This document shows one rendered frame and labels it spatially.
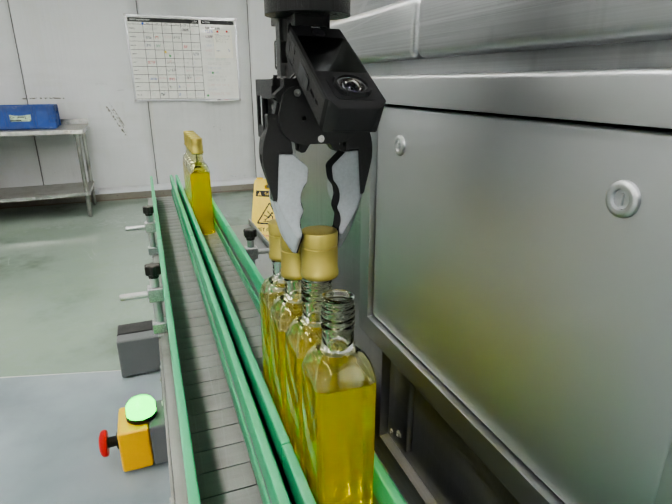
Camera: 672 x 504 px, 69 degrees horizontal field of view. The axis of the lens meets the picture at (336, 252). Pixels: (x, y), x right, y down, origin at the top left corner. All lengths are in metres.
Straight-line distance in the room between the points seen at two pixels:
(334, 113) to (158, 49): 5.93
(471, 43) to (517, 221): 0.16
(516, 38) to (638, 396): 0.26
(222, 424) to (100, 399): 0.40
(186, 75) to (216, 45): 0.49
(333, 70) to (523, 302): 0.23
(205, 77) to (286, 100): 5.87
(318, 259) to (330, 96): 0.16
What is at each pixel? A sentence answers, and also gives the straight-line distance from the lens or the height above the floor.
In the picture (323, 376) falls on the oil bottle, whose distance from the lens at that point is 0.42.
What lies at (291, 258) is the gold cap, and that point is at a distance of 0.51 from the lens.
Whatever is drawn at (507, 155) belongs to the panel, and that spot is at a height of 1.26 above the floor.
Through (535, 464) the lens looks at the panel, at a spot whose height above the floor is 1.02.
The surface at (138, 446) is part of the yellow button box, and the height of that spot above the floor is 0.80.
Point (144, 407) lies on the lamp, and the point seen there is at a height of 0.85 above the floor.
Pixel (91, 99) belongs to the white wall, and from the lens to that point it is 6.27.
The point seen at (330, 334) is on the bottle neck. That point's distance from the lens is 0.42.
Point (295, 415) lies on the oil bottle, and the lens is 0.53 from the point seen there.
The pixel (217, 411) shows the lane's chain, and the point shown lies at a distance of 0.74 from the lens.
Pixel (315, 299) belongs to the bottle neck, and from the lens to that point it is 0.47.
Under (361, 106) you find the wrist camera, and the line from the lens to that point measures 0.35.
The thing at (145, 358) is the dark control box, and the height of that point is 0.79.
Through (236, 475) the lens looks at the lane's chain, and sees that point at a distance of 0.64.
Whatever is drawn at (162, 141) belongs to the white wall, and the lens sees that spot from 6.29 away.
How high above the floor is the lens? 1.31
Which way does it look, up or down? 19 degrees down
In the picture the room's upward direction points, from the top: straight up
